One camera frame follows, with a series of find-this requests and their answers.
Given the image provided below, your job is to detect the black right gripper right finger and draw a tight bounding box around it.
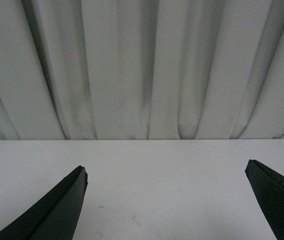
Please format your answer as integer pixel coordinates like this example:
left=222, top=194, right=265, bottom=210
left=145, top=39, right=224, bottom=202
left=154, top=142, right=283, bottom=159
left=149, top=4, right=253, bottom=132
left=245, top=159, right=284, bottom=240

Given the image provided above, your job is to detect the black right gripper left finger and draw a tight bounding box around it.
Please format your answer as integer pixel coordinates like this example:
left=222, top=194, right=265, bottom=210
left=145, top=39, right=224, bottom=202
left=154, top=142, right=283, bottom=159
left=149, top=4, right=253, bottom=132
left=0, top=165, right=88, bottom=240

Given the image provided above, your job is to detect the grey pleated curtain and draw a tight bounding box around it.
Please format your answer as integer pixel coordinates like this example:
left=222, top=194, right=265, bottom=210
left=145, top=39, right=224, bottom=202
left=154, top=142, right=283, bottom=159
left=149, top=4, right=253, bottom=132
left=0, top=0, right=284, bottom=140

